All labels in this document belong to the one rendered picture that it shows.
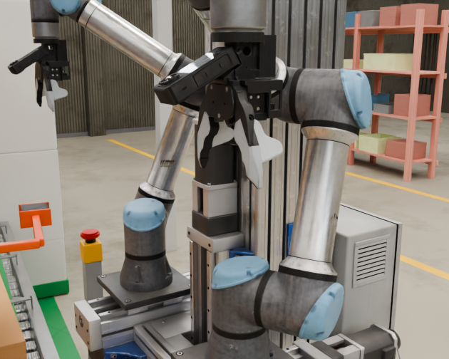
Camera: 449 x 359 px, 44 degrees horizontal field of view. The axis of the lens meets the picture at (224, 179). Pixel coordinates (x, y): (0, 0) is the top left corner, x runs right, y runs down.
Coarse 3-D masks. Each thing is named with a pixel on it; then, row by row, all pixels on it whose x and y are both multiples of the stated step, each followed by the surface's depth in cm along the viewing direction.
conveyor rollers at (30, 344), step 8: (0, 240) 338; (8, 264) 300; (8, 272) 291; (8, 280) 282; (16, 288) 276; (16, 296) 267; (16, 304) 259; (16, 312) 251; (24, 320) 244; (24, 328) 236; (24, 336) 228; (32, 336) 229; (32, 344) 221; (32, 352) 221
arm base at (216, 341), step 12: (216, 336) 115; (228, 336) 113; (240, 336) 112; (252, 336) 113; (264, 336) 116; (216, 348) 115; (228, 348) 113; (240, 348) 113; (252, 348) 113; (264, 348) 115
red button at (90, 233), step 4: (84, 232) 202; (88, 232) 202; (92, 232) 202; (96, 232) 202; (84, 236) 200; (88, 236) 200; (92, 236) 200; (96, 236) 202; (88, 240) 202; (92, 240) 202
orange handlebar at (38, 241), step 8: (32, 216) 157; (32, 224) 154; (40, 224) 150; (40, 232) 143; (24, 240) 138; (32, 240) 138; (40, 240) 139; (0, 248) 134; (8, 248) 135; (16, 248) 136; (24, 248) 137; (32, 248) 137
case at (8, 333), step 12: (0, 276) 186; (0, 288) 177; (0, 300) 169; (0, 312) 161; (12, 312) 161; (0, 324) 154; (12, 324) 154; (0, 336) 148; (12, 336) 148; (0, 348) 143; (12, 348) 144; (24, 348) 146
